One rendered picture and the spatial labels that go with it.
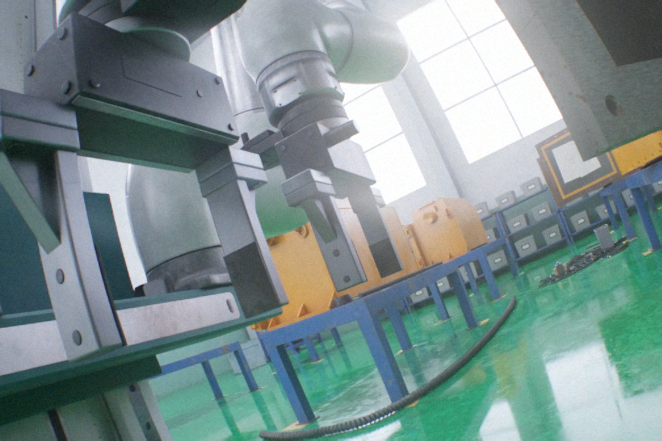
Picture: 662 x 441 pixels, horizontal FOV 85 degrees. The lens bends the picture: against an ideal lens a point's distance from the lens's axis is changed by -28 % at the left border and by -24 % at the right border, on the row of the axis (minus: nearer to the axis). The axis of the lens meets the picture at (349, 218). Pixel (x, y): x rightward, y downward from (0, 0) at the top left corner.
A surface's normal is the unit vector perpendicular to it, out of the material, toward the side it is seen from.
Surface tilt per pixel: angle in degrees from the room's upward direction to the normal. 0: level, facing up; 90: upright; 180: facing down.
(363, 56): 143
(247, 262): 90
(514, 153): 90
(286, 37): 108
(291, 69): 90
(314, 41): 101
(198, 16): 180
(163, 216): 90
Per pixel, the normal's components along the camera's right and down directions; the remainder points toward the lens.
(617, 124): 0.15, -0.23
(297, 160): -0.35, -0.03
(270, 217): 0.67, 0.47
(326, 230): -0.12, 0.44
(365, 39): 0.59, 0.11
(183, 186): 0.49, -0.37
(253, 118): 0.00, -0.66
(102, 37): 0.86, -0.40
